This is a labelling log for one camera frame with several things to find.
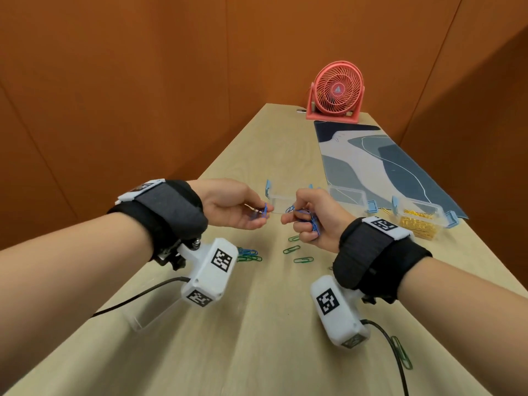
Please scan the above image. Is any black left wristband with tags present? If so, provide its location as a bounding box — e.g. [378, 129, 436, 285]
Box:
[107, 178, 209, 262]

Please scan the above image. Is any person's right hand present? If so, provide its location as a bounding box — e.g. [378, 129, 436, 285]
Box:
[281, 187, 358, 255]

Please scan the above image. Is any black right wristband with tags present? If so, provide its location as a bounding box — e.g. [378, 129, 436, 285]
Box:
[332, 216, 433, 305]

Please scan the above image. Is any black wristband with tags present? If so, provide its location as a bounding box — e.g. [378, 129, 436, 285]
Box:
[332, 216, 433, 305]
[107, 178, 209, 262]

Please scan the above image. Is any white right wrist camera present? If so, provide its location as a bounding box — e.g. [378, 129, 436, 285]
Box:
[310, 275, 371, 349]

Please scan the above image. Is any black camera cable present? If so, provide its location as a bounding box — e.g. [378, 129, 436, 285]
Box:
[361, 319, 409, 396]
[91, 277, 191, 318]

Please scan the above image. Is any black left camera cable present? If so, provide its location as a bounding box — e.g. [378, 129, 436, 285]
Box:
[91, 277, 191, 318]

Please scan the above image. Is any person's left hand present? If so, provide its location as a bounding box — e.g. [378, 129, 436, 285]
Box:
[188, 178, 269, 230]

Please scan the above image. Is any heap of gold paper clips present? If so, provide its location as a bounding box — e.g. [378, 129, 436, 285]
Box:
[398, 208, 439, 241]

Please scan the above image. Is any clear box with blue latches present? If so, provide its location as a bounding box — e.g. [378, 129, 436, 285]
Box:
[263, 179, 315, 215]
[328, 185, 378, 214]
[390, 195, 459, 242]

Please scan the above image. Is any bunch of blue paper clips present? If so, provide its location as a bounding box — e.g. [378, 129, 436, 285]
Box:
[285, 205, 322, 238]

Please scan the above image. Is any black right camera cable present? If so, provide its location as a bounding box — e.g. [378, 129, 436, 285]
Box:
[361, 319, 409, 396]

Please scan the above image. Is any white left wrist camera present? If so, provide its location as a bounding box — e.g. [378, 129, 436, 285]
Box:
[171, 238, 239, 309]

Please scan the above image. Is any single green paper clip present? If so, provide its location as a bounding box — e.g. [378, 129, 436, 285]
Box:
[389, 335, 414, 371]

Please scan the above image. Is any pink desk fan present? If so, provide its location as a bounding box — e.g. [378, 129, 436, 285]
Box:
[306, 60, 365, 124]

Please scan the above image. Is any person's right forearm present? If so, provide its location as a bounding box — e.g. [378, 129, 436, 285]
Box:
[397, 256, 528, 396]

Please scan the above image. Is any clear plastic lid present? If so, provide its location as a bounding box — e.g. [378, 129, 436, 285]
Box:
[123, 284, 185, 333]

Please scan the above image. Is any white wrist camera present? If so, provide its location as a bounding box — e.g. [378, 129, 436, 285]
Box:
[310, 275, 371, 349]
[171, 238, 239, 309]

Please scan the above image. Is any blue patterned desk mat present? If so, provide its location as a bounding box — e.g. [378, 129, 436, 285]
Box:
[313, 120, 469, 221]

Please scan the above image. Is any person's left forearm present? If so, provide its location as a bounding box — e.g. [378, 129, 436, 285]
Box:
[0, 212, 154, 396]

